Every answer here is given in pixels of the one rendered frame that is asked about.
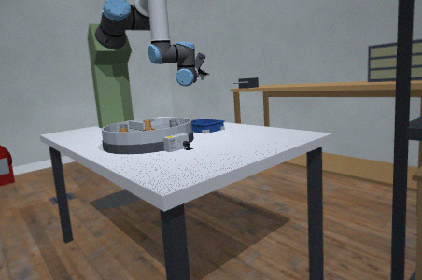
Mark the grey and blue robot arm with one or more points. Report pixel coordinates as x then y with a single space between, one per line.
148 15

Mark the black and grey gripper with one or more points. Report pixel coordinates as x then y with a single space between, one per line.
202 73

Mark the blue crate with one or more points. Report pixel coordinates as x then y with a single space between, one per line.
207 125

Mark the grey round turntable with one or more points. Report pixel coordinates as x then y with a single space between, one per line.
161 138

